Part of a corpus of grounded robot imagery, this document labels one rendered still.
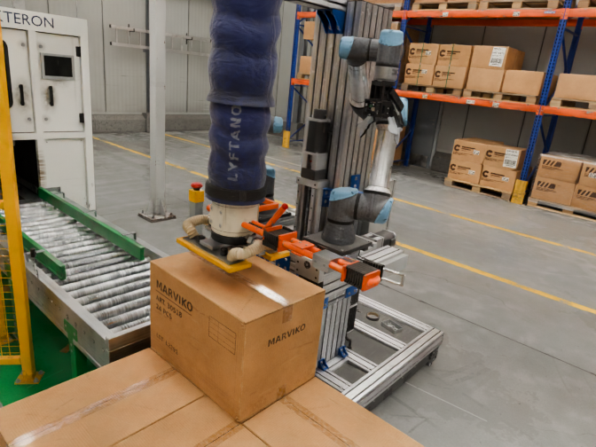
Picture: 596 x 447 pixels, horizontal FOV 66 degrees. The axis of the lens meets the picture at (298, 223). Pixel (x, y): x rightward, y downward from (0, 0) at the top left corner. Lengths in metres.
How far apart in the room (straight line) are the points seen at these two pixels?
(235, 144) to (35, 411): 1.13
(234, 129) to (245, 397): 0.91
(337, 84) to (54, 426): 1.71
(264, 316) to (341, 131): 0.96
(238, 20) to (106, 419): 1.38
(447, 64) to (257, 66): 7.64
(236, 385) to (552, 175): 7.24
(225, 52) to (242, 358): 0.99
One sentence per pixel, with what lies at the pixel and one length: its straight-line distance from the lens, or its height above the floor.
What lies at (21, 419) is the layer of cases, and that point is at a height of 0.54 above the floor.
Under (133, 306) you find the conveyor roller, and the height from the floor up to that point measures 0.53.
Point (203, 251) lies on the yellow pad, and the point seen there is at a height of 1.07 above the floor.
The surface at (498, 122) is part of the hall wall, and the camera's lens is 9.98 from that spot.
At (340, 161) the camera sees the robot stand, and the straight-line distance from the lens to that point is 2.13.
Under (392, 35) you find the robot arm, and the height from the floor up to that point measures 1.85.
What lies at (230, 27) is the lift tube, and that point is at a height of 1.83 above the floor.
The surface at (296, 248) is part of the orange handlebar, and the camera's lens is 1.46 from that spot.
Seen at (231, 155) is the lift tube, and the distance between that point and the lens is 1.57.
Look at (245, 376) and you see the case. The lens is 1.63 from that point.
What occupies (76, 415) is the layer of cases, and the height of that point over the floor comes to 0.54.
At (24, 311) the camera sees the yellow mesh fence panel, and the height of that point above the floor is 0.43.
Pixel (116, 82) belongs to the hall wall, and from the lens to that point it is 11.70.
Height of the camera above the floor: 1.72
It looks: 18 degrees down
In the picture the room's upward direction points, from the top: 6 degrees clockwise
